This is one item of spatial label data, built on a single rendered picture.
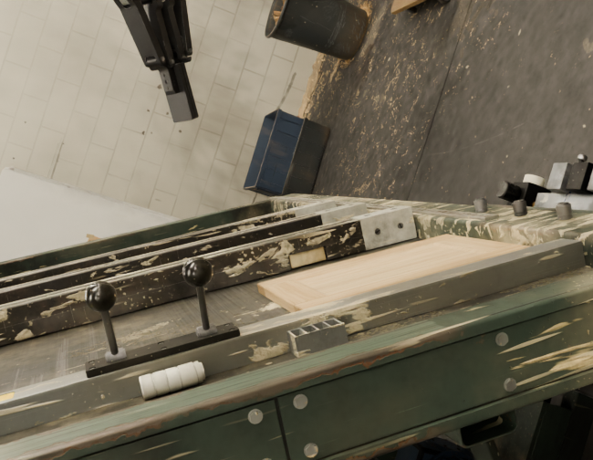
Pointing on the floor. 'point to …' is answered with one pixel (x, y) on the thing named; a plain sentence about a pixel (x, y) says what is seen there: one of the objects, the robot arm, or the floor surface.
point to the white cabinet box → (56, 215)
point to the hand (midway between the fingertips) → (178, 92)
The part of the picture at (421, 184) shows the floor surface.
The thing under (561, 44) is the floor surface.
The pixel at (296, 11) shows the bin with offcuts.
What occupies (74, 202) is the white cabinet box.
